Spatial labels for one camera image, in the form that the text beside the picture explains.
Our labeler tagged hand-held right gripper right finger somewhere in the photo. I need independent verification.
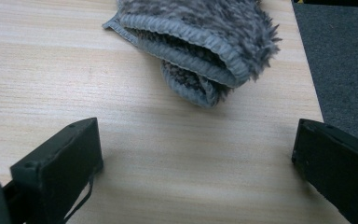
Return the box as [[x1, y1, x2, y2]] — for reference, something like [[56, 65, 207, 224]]
[[291, 118, 358, 224]]

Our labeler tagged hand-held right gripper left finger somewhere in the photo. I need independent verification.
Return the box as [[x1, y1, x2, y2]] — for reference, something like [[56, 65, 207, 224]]
[[9, 117, 104, 224]]

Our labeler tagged grey fluffy cloth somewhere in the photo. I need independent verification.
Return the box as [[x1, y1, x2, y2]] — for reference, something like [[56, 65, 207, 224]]
[[102, 0, 282, 109]]

